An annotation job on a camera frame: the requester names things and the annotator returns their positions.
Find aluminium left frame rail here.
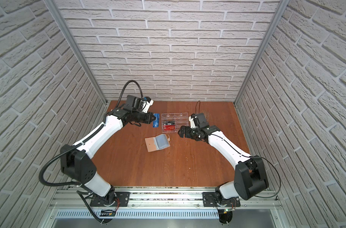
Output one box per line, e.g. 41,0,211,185
44,0,107,105

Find aluminium frame rail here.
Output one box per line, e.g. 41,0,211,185
233,0,290,105
44,0,107,105

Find blue credit card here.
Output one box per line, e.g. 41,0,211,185
153,113,160,128

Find clear acrylic card organizer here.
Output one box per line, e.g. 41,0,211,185
161,113,189,134

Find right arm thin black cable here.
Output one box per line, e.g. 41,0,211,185
195,100,282,199

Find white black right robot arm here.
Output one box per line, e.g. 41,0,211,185
178,126,269,200

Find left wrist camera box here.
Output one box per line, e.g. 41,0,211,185
125,94,154,113

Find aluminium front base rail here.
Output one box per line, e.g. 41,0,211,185
50,187,283,219

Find red VIP card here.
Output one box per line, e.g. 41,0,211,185
163,125,176,132

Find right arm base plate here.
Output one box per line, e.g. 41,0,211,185
202,192,241,208

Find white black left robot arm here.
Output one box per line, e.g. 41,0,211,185
60,108,156,198

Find black VIP card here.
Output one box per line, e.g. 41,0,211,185
163,121,175,126

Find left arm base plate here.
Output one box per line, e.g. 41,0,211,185
89,192,130,207

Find aluminium right frame rail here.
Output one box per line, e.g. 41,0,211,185
233,0,290,105

